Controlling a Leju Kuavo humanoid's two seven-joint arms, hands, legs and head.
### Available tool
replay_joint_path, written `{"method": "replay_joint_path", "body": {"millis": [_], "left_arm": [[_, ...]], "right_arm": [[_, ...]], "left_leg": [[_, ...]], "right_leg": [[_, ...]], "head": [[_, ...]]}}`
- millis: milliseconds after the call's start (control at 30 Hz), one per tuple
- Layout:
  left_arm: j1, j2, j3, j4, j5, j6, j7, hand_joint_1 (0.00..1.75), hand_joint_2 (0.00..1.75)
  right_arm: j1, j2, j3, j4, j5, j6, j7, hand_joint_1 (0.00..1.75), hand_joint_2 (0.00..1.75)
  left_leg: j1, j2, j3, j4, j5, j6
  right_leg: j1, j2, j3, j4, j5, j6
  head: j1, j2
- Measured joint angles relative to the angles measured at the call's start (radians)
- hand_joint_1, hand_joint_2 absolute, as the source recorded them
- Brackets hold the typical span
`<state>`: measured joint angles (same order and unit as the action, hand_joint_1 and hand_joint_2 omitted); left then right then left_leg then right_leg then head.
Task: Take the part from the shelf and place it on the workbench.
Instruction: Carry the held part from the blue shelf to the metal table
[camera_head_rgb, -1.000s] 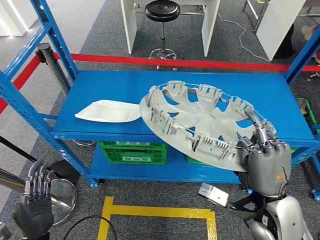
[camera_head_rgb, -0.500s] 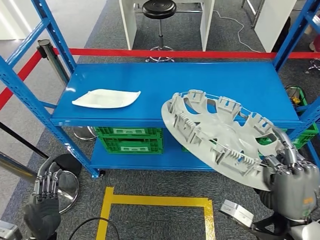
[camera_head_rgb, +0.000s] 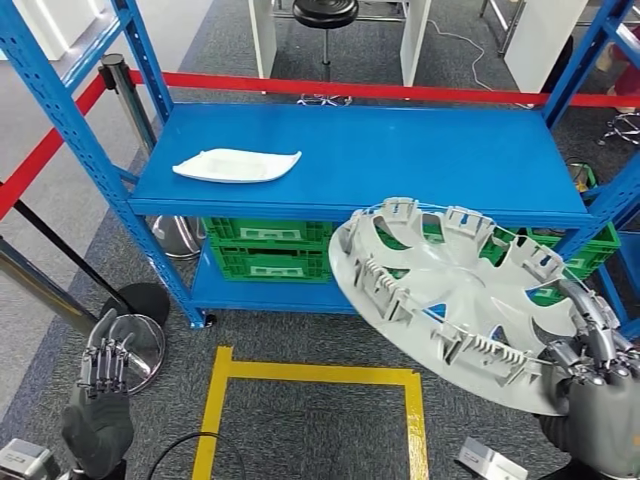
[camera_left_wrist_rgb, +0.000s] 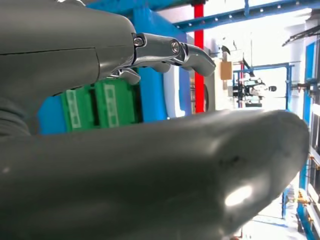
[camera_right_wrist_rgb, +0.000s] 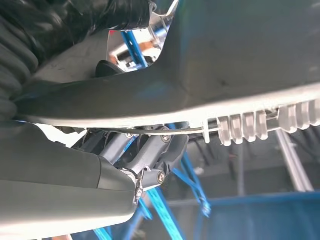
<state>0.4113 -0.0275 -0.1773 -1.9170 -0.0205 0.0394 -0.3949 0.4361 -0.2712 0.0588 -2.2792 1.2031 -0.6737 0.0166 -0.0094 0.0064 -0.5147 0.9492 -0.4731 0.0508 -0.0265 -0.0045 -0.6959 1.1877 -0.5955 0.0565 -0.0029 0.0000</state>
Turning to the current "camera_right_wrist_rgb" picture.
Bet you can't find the blue metal shelf rack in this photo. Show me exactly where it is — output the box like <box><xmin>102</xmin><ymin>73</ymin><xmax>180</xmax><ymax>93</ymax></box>
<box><xmin>94</xmin><ymin>29</ymin><xmax>320</xmax><ymax>240</ymax></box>

